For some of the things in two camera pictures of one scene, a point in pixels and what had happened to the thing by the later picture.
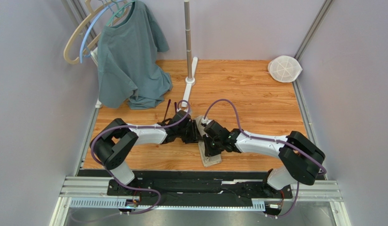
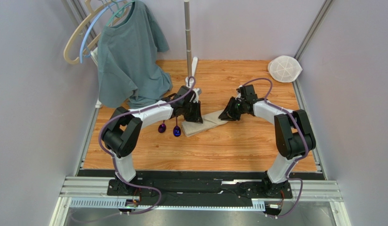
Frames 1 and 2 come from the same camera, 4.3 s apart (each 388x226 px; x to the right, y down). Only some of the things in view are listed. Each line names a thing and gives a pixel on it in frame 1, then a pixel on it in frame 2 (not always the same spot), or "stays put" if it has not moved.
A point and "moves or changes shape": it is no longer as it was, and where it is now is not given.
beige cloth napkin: [208, 161] moves or changes shape
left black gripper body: [188, 134] -> [193, 114]
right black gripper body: [209, 145] -> [233, 108]
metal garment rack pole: [187, 19] stays put
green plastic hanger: [121, 8] stays put
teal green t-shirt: [129, 72] stays put
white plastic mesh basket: [284, 68] stays put
